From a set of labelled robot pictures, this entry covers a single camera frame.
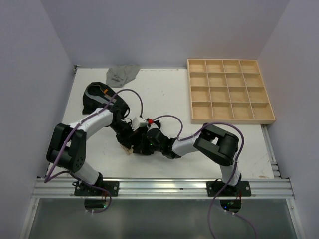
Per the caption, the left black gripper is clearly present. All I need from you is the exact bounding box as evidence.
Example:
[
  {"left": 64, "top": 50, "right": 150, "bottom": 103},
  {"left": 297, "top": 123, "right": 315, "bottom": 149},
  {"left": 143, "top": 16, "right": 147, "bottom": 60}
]
[{"left": 109, "top": 119, "right": 138, "bottom": 149}]

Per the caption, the black underwear beige waistband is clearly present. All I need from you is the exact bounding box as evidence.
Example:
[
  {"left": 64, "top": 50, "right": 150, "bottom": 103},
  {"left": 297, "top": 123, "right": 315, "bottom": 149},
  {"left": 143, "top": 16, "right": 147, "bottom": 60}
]
[{"left": 114, "top": 124, "right": 155, "bottom": 155}]

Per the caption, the black striped underwear grey waistband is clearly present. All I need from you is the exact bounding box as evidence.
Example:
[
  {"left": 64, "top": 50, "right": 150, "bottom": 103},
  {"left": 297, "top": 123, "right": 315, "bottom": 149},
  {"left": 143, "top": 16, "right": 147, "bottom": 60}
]
[{"left": 82, "top": 82, "right": 130, "bottom": 118}]

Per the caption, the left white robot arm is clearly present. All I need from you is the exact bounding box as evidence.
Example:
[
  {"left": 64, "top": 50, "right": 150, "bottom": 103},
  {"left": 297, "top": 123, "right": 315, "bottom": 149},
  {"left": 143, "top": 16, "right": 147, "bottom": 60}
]
[{"left": 44, "top": 108, "right": 135, "bottom": 196}]

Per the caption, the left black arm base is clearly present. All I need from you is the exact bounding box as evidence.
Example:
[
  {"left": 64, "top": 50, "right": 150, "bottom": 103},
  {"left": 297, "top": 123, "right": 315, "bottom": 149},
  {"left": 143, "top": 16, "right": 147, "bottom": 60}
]
[{"left": 72, "top": 173, "right": 119, "bottom": 197}]

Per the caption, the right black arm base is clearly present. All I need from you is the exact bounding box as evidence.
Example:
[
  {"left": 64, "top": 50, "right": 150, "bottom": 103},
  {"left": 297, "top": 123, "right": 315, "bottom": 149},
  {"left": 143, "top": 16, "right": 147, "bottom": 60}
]
[{"left": 205, "top": 177, "right": 252, "bottom": 197}]

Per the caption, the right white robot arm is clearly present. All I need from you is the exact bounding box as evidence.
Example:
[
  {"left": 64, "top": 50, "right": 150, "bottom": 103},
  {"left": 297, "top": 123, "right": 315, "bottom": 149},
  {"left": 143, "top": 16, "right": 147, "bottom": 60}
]
[{"left": 133, "top": 120, "right": 241, "bottom": 196}]

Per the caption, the grey crumpled underwear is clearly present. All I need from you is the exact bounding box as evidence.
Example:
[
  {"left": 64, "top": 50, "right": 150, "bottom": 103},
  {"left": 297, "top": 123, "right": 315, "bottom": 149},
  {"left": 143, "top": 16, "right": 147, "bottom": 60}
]
[{"left": 106, "top": 65, "right": 141, "bottom": 88}]

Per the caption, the wooden compartment tray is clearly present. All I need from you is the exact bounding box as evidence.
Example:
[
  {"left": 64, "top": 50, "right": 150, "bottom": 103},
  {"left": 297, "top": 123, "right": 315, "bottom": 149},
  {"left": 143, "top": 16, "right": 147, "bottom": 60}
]
[{"left": 187, "top": 59, "right": 276, "bottom": 125}]

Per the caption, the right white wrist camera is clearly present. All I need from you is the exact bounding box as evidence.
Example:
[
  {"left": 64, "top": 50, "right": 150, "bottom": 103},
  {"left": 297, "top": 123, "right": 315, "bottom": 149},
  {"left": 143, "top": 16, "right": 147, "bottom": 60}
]
[{"left": 148, "top": 119, "right": 161, "bottom": 129}]

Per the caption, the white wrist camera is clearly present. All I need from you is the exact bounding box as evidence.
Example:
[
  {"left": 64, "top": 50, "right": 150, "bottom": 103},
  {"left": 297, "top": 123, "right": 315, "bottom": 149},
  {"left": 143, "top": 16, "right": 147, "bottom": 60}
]
[
  {"left": 148, "top": 119, "right": 161, "bottom": 129},
  {"left": 131, "top": 117, "right": 148, "bottom": 131}
]

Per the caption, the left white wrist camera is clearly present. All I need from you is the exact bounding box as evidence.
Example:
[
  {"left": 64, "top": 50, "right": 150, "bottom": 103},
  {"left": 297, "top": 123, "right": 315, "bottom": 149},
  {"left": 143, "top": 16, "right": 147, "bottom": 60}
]
[{"left": 131, "top": 117, "right": 148, "bottom": 131}]

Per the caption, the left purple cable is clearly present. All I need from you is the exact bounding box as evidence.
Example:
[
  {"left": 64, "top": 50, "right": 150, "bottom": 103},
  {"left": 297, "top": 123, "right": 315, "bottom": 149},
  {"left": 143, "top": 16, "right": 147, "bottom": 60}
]
[{"left": 44, "top": 87, "right": 144, "bottom": 214}]

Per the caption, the aluminium mounting rail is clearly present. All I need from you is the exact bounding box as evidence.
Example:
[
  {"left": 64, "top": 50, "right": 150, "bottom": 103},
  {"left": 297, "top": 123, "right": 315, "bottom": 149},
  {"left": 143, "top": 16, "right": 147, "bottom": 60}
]
[{"left": 31, "top": 177, "right": 294, "bottom": 199}]

